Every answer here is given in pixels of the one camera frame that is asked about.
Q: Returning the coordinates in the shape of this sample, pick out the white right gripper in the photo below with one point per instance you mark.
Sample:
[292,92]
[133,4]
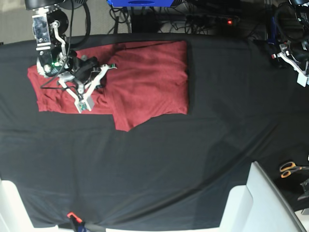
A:
[80,77]

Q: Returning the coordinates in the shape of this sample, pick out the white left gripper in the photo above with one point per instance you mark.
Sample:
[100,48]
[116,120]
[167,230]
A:
[295,54]

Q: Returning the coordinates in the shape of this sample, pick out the red long-sleeve T-shirt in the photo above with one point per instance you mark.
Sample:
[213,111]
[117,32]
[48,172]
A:
[150,79]

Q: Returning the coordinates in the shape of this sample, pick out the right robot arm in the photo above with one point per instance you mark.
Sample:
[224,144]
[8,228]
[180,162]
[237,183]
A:
[57,59]

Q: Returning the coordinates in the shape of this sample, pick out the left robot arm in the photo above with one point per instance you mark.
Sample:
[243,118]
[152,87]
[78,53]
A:
[291,18]

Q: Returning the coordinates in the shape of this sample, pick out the blue plastic box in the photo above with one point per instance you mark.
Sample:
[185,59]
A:
[140,3]

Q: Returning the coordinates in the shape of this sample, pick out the white power strip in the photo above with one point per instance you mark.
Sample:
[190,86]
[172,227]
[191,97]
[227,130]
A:
[210,19]

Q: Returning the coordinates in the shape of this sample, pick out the small black metal part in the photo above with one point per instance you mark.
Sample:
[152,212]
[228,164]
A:
[305,195]

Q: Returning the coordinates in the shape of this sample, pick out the white foam block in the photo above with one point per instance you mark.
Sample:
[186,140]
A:
[258,206]

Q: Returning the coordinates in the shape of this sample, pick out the blue clamp handle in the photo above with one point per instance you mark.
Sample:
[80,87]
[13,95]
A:
[272,32]

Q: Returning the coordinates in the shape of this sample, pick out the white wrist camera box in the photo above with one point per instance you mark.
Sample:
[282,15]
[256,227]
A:
[302,80]

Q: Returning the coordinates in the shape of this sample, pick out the yellow-handled scissors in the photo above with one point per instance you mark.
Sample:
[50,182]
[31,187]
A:
[289,168]

